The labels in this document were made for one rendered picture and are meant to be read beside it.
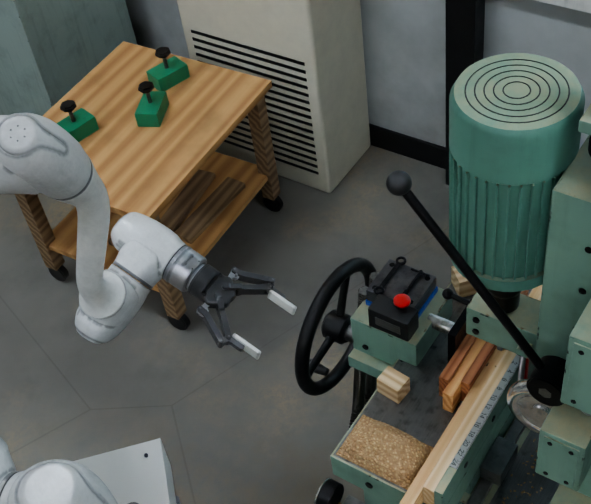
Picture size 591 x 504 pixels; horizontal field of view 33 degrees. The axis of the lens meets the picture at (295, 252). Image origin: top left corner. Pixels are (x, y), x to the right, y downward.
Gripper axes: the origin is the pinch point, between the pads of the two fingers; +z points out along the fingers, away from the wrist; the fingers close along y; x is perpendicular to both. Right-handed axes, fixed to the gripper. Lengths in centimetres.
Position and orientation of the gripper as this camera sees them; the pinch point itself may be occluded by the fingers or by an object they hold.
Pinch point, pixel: (273, 330)
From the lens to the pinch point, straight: 211.2
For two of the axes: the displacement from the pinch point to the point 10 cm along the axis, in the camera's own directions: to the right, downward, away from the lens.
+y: 5.5, -6.5, 5.3
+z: 8.2, 5.5, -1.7
